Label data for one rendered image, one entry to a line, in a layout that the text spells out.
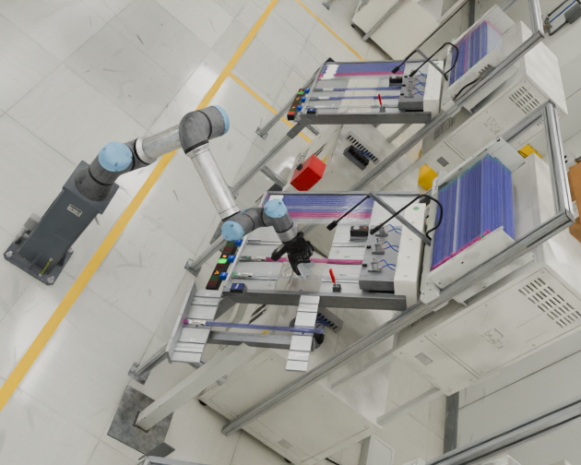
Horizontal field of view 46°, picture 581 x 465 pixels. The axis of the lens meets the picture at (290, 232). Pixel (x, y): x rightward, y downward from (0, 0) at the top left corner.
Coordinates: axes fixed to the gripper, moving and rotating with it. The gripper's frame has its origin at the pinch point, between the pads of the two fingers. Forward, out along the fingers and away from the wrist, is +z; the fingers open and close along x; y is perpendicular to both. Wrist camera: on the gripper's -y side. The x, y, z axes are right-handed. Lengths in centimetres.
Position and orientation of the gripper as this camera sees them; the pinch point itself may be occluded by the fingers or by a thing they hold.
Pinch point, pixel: (303, 276)
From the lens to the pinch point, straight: 266.1
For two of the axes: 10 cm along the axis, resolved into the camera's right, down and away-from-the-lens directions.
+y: 8.9, -1.9, -4.1
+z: 3.9, 7.7, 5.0
